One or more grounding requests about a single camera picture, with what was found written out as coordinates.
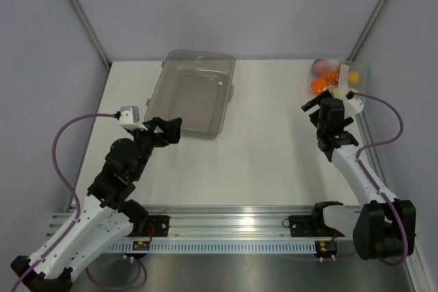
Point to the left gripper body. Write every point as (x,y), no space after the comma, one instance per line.
(146,140)

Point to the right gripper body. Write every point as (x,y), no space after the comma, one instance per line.
(316,122)

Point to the zip top bag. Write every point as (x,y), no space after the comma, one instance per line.
(337,76)

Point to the clear plastic container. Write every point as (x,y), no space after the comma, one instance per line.
(197,87)

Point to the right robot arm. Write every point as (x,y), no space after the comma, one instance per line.
(384,228)

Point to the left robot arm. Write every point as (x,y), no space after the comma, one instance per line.
(105,214)

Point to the orange fake fruit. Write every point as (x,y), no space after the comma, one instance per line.
(318,86)

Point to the yellow fake fruit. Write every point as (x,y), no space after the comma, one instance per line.
(353,77)

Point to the left controller board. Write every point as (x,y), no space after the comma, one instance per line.
(141,246)

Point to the controller board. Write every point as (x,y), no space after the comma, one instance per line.
(141,246)
(327,248)

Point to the right controller board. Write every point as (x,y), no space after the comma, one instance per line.
(327,248)

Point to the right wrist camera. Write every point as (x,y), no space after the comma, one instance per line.
(352,107)

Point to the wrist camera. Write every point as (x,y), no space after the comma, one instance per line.
(352,107)
(129,118)

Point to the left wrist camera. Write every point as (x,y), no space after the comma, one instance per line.
(129,118)

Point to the right frame post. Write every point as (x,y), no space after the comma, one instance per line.
(368,28)

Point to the frame post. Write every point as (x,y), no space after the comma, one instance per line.
(368,28)
(84,21)

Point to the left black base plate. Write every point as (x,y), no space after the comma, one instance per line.
(157,225)

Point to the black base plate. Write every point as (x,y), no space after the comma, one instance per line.
(157,225)
(306,226)

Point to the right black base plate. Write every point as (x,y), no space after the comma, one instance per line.
(306,226)

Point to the aluminium mounting rail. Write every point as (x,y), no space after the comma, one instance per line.
(230,223)

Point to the white slotted cable duct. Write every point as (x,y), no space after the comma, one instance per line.
(218,247)

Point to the left frame post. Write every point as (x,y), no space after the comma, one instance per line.
(84,21)

